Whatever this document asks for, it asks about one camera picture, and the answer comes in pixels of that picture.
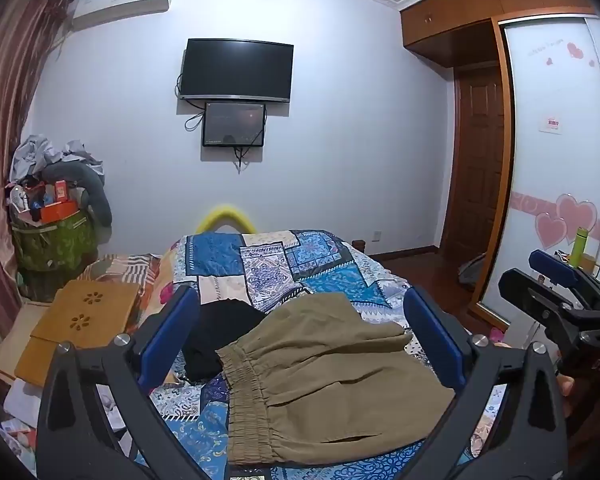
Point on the wooden overhead cabinet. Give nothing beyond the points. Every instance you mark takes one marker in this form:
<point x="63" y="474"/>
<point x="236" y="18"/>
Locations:
<point x="460" y="15"/>

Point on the grey backpack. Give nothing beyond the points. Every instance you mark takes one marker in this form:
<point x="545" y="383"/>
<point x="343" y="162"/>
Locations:
<point x="472" y="270"/>

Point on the small black wall monitor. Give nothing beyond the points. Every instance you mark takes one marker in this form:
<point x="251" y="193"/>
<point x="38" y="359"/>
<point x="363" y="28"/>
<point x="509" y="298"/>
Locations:
<point x="234" y="124"/>

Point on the green bottle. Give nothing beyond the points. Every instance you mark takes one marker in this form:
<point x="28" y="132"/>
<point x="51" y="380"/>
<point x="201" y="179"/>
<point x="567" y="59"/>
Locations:
<point x="578" y="246"/>

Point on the yellow curved tube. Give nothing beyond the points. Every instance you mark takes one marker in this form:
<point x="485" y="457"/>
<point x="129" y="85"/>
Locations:
<point x="225" y="216"/>

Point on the white air conditioner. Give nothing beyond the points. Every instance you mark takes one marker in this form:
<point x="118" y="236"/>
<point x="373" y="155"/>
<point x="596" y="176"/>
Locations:
<point x="122" y="2"/>

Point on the brown wooden door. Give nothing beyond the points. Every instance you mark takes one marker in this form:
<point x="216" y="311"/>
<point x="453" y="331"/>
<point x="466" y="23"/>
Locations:
<point x="477" y="160"/>

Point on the orange patterned blanket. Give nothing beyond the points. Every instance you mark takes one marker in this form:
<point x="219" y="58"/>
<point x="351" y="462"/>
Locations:
<point x="125" y="272"/>

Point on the black cloth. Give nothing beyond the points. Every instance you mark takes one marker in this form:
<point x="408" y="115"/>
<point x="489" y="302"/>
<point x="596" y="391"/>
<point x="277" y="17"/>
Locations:
<point x="220" y="335"/>

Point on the white wall socket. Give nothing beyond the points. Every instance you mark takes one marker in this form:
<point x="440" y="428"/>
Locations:
<point x="376" y="235"/>

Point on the black wall television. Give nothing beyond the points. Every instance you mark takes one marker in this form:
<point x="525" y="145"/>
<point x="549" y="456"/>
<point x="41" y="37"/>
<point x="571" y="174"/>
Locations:
<point x="237" y="69"/>

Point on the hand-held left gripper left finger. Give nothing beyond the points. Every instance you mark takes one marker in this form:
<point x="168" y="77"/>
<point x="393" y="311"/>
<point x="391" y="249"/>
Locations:
<point x="167" y="332"/>

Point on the green patterned bag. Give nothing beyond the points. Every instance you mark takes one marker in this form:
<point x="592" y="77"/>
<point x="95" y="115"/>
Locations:
<point x="50" y="250"/>

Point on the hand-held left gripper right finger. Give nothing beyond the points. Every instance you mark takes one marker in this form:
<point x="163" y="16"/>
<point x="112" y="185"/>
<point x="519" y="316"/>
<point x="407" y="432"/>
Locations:
<point x="435" y="335"/>

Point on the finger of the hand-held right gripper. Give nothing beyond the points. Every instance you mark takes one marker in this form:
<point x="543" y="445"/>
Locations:
<point x="555" y="265"/>
<point x="535" y="297"/>

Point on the red striped curtain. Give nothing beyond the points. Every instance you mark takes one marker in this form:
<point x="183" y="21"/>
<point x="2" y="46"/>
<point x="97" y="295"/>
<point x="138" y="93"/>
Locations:
<point x="5" y="110"/>

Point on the orange box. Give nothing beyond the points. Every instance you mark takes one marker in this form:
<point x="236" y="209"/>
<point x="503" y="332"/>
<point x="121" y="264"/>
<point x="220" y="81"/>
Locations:
<point x="55" y="205"/>

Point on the wooden lap desk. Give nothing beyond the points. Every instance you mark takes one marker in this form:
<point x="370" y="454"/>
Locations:
<point x="80" y="320"/>

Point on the olive khaki shorts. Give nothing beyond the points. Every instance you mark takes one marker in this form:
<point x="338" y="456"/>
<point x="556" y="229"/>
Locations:
<point x="330" y="375"/>

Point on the person's right hand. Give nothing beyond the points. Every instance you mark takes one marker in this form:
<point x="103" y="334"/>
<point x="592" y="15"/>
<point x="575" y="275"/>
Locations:
<point x="566" y="396"/>

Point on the blue patchwork quilt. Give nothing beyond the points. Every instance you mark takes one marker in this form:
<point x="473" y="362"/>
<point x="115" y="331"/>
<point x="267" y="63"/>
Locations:
<point x="305" y="270"/>

